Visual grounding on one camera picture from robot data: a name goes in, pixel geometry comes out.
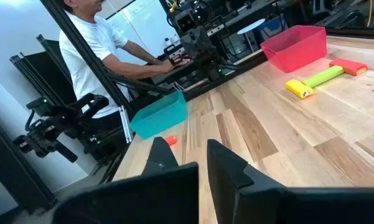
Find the green block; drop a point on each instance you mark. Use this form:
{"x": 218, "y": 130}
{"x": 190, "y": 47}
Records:
{"x": 323, "y": 76}

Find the silver frame bracket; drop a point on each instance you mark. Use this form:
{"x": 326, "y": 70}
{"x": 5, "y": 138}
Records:
{"x": 126, "y": 124}

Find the white round side table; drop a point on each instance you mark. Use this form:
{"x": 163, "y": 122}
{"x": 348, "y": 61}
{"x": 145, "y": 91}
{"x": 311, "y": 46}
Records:
{"x": 250, "y": 26}

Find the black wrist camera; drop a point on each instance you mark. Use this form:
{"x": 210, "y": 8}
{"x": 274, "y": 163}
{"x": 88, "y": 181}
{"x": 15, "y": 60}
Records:
{"x": 185, "y": 21}

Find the person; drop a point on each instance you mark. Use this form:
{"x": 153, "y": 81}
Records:
{"x": 90, "y": 46}

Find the black folding panel stand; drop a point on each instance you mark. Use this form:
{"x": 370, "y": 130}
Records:
{"x": 43, "y": 71}

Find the black frame post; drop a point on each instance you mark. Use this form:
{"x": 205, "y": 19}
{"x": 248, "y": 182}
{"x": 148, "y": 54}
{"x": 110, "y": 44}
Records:
{"x": 12, "y": 168}

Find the red plastic bin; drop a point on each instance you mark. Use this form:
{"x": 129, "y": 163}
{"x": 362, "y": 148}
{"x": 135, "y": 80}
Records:
{"x": 295, "y": 49}

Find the red block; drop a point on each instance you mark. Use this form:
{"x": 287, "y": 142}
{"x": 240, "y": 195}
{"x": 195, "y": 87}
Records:
{"x": 348, "y": 66}

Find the blue box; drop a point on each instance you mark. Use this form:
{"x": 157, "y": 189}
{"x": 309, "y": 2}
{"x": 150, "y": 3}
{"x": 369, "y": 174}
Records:
{"x": 273, "y": 29}

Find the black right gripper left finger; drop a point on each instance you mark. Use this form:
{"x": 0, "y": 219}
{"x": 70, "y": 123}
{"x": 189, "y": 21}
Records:
{"x": 161, "y": 193}

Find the yellow block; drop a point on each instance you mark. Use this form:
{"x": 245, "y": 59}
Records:
{"x": 298, "y": 88}

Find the small orange-red block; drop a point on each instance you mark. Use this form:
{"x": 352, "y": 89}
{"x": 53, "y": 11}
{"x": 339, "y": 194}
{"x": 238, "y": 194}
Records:
{"x": 171, "y": 140}

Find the black diagonal frame strut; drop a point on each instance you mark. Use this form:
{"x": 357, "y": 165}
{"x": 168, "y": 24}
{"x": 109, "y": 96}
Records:
{"x": 87, "y": 59}

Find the black table edge rail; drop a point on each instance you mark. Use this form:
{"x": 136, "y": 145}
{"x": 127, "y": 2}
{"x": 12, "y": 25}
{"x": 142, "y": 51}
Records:
{"x": 199, "y": 91}

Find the teal plastic bin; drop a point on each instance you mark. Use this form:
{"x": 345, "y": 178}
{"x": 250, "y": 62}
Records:
{"x": 158, "y": 118}

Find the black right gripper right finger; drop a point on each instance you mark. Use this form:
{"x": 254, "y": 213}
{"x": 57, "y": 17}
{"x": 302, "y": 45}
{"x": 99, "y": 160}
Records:
{"x": 252, "y": 199}

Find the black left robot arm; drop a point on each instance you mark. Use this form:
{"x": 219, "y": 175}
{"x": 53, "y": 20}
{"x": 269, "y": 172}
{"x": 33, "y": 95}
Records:
{"x": 216, "y": 29}

